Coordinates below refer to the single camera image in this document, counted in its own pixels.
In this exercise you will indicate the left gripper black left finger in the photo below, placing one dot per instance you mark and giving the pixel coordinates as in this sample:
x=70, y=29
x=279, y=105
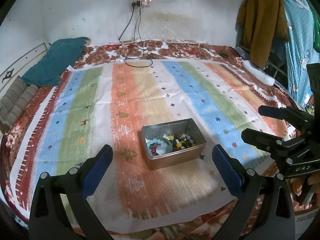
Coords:
x=48, y=218

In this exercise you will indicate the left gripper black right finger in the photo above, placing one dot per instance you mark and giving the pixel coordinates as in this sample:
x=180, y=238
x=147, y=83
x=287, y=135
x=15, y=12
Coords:
x=275, y=220

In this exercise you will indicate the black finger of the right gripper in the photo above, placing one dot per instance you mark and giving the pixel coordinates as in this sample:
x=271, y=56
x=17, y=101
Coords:
x=296, y=117
x=271, y=144

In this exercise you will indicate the green jade bangle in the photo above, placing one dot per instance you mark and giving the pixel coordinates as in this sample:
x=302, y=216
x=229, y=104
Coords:
x=168, y=142

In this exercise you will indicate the white long object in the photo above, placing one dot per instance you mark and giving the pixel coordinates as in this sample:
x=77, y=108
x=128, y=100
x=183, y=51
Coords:
x=258, y=73

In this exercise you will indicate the blue patterned garment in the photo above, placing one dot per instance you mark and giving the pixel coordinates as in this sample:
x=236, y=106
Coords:
x=303, y=29

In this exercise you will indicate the metal tin box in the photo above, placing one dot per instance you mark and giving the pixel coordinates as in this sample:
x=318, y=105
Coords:
x=187, y=140

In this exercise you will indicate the mustard yellow garment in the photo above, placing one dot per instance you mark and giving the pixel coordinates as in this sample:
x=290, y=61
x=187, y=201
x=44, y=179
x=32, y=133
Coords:
x=260, y=21

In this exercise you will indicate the grey striped pillow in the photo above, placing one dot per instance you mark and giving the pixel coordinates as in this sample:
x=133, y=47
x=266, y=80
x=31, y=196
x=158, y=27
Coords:
x=14, y=102

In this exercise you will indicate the striped colourful cloth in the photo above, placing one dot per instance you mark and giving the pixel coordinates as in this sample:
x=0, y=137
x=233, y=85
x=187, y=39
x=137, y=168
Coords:
x=162, y=122

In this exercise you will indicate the teal blanket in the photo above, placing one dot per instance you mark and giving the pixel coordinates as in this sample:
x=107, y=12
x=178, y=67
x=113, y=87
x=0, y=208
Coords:
x=61, y=54

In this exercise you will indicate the wall power socket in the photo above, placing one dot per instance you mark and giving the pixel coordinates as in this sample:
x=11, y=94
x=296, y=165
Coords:
x=141, y=3

